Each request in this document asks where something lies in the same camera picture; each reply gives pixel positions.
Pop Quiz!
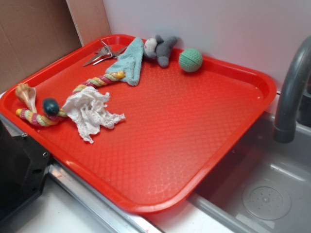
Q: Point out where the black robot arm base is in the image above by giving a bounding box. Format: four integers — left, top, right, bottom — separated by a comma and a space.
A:
0, 123, 51, 223

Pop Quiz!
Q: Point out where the green rubber ball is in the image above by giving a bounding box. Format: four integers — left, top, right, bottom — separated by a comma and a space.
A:
178, 49, 203, 73

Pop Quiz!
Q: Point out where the teal cloth towel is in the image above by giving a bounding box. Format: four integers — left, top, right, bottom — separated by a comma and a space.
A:
105, 37, 144, 86

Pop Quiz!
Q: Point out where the grey plush toy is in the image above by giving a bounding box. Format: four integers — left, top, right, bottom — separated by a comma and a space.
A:
144, 35, 178, 68

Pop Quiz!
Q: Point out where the white crumpled paper towel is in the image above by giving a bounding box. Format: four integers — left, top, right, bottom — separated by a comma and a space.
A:
62, 87, 125, 144

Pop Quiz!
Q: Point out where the dark teal egg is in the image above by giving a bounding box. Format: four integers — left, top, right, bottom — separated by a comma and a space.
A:
42, 98, 60, 116

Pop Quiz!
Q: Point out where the tan seashell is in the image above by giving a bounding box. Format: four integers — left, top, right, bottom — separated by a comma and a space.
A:
15, 83, 37, 113

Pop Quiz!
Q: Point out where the grey faucet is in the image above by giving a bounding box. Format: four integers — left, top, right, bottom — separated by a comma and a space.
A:
273, 37, 311, 143

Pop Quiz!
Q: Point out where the grey plastic sink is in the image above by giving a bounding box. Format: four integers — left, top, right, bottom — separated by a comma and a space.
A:
145, 91, 311, 233

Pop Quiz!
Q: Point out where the brown cardboard panel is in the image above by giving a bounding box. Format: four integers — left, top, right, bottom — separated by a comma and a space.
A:
0, 0, 111, 93

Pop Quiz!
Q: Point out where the multicolour rope toy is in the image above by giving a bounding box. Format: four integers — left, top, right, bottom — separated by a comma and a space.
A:
16, 71, 125, 127

